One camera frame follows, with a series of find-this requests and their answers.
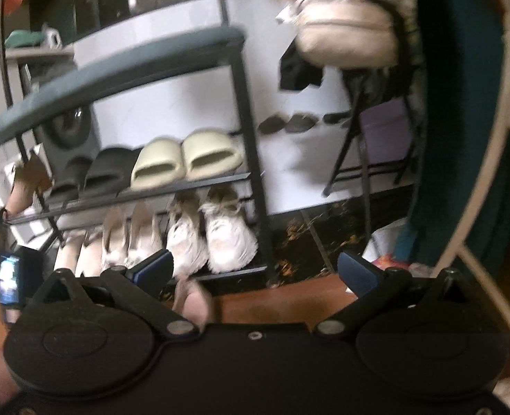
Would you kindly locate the white jug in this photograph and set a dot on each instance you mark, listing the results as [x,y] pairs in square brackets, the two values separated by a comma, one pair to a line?
[52,38]

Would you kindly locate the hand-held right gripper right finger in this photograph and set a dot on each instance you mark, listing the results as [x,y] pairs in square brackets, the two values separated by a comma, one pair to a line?
[358,274]

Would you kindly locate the teal curtain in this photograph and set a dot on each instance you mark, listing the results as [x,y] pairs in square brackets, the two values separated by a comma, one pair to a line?
[453,116]

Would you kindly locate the beige bag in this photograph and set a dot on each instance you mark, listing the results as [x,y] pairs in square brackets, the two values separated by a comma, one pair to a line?
[404,4]
[345,30]

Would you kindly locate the white plastic bag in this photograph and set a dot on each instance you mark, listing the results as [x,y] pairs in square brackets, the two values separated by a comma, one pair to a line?
[382,240]

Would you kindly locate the cream foam slide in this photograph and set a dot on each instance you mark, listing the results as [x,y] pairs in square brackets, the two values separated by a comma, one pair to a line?
[158,160]
[212,149]

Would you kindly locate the black metal shoe rack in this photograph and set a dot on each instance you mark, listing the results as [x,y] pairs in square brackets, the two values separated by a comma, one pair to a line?
[247,116]

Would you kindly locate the cream clog slippers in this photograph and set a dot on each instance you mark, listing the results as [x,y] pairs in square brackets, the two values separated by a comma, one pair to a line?
[69,255]

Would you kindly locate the black folding chair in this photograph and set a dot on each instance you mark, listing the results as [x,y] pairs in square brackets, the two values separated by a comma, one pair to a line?
[350,138]

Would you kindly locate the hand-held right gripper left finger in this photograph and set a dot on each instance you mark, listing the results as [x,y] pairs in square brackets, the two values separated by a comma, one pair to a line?
[155,268]

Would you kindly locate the beige leather shoe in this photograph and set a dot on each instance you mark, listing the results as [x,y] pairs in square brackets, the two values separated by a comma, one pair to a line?
[26,186]
[194,302]

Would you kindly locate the red packet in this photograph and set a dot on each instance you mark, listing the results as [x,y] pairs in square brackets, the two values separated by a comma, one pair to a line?
[393,262]

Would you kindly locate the lavender storage box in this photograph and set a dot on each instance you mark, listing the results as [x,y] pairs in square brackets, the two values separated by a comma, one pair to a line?
[386,134]

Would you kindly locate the white lace-up sneaker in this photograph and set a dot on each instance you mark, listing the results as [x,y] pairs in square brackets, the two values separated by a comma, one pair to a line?
[229,237]
[188,242]

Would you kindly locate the white round metal frame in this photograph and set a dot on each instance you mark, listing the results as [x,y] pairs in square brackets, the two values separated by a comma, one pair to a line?
[503,116]

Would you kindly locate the marbled white clog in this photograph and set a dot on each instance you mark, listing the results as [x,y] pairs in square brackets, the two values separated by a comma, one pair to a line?
[142,229]
[114,237]

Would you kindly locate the black cloth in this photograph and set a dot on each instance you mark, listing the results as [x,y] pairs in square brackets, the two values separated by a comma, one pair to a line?
[298,69]

